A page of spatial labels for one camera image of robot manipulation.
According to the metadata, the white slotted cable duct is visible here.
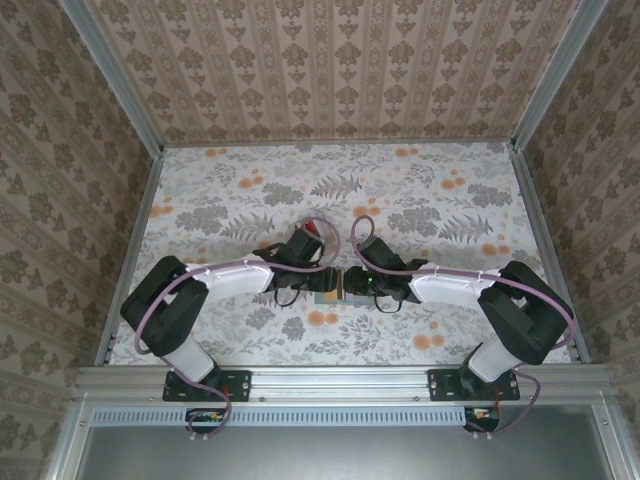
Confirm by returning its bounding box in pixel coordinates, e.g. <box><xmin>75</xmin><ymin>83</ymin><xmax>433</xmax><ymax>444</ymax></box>
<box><xmin>92</xmin><ymin>405</ymin><xmax>504</xmax><ymax>427</ymax></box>

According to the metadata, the black connector board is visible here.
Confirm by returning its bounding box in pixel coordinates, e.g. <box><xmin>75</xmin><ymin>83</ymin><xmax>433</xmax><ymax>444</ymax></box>
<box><xmin>184</xmin><ymin>407</ymin><xmax>227</xmax><ymax>435</ymax></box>
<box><xmin>462</xmin><ymin>405</ymin><xmax>502</xmax><ymax>434</ymax></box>

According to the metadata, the aluminium lower frame profile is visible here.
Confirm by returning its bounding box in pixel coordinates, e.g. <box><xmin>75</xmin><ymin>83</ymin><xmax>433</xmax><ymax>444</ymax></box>
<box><xmin>47</xmin><ymin>394</ymin><xmax>96</xmax><ymax>480</ymax></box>
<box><xmin>592</xmin><ymin>394</ymin><xmax>631</xmax><ymax>480</ymax></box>

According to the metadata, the slanted aluminium frame post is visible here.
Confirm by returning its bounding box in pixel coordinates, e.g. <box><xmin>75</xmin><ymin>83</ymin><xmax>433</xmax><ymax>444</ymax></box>
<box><xmin>510</xmin><ymin>0</ymin><xmax>610</xmax><ymax>151</ymax></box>
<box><xmin>58</xmin><ymin>0</ymin><xmax>166</xmax><ymax>160</ymax></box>

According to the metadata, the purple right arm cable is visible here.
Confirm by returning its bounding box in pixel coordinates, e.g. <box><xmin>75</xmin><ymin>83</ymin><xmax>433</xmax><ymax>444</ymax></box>
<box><xmin>350</xmin><ymin>215</ymin><xmax>576</xmax><ymax>444</ymax></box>

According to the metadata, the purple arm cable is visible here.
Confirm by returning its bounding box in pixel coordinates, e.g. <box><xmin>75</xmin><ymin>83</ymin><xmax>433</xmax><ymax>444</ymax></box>
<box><xmin>350</xmin><ymin>215</ymin><xmax>576</xmax><ymax>444</ymax></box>
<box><xmin>133</xmin><ymin>217</ymin><xmax>337</xmax><ymax>444</ymax></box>

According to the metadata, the long aluminium mounting rail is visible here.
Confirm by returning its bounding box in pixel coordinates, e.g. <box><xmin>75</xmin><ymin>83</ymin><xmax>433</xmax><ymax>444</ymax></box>
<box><xmin>74</xmin><ymin>363</ymin><xmax>612</xmax><ymax>402</ymax></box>

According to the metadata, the black looped gripper cable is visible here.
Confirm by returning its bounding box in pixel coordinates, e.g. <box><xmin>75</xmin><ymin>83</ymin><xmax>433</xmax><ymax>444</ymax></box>
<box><xmin>372</xmin><ymin>294</ymin><xmax>404</xmax><ymax>314</ymax></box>
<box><xmin>273</xmin><ymin>287</ymin><xmax>309</xmax><ymax>309</ymax></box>

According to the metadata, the aluminium table side rail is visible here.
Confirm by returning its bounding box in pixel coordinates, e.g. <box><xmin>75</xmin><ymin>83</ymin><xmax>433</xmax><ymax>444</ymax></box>
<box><xmin>93</xmin><ymin>145</ymin><xmax>166</xmax><ymax>369</ymax></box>
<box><xmin>512</xmin><ymin>142</ymin><xmax>592</xmax><ymax>366</ymax></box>

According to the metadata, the grey green card holder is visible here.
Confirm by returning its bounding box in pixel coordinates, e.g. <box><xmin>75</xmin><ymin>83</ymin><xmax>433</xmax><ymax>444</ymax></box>
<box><xmin>313</xmin><ymin>289</ymin><xmax>377</xmax><ymax>310</ymax></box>

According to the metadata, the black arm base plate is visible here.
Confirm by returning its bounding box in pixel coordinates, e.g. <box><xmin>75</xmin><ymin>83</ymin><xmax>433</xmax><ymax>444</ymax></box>
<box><xmin>162</xmin><ymin>368</ymin><xmax>253</xmax><ymax>403</ymax></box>
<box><xmin>428</xmin><ymin>368</ymin><xmax>522</xmax><ymax>403</ymax></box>

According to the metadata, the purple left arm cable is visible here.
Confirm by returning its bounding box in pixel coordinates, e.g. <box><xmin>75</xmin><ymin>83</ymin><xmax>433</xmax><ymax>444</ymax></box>
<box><xmin>133</xmin><ymin>217</ymin><xmax>337</xmax><ymax>444</ymax></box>

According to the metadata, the thin aluminium table end rail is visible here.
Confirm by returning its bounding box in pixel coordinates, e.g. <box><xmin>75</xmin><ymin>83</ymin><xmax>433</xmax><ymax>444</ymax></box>
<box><xmin>160</xmin><ymin>139</ymin><xmax>517</xmax><ymax>150</ymax></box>

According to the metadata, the grey metal panel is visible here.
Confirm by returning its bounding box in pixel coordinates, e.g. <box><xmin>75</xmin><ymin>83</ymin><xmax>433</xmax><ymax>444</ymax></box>
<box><xmin>74</xmin><ymin>425</ymin><xmax>609</xmax><ymax>480</ymax></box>

